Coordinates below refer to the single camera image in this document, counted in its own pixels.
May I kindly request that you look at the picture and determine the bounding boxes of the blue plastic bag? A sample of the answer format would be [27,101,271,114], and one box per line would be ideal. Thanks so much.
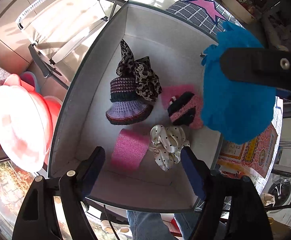
[200,21,276,144]

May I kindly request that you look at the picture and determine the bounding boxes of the white storage box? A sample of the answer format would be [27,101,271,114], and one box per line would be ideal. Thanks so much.
[48,2,221,213]

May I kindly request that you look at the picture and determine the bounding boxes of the purple knitted hat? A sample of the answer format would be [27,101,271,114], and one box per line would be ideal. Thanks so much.
[106,77,153,125]

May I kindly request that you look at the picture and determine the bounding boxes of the pink black knitted shoe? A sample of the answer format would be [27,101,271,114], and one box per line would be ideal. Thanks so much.
[167,92,203,129]

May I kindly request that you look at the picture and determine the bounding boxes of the white washing machine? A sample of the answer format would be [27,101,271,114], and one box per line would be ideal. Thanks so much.
[263,164,291,227]

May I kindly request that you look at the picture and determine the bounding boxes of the round white tub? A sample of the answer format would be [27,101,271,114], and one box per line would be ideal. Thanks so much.
[221,0,256,24]

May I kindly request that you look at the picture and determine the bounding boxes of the cream polka dot scrunchie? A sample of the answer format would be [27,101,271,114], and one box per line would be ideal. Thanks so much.
[148,125,190,171]

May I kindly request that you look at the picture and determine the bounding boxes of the red plastic stool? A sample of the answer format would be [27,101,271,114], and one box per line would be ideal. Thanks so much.
[0,74,61,172]

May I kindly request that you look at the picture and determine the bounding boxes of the red patterned carton box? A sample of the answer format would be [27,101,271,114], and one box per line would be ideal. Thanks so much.
[217,125,277,178]

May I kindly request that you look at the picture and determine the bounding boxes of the grey checked star tablecloth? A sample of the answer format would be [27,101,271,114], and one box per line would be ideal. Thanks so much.
[166,0,243,37]

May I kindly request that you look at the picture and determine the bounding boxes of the leopard print scrunchie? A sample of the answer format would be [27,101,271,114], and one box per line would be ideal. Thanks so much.
[116,39,162,102]

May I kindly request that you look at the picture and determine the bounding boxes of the folding lounge chair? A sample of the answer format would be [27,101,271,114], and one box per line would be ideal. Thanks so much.
[15,0,125,87]

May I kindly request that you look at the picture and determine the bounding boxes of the person's jeans legs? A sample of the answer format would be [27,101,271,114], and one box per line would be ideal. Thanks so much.
[126,210,200,240]

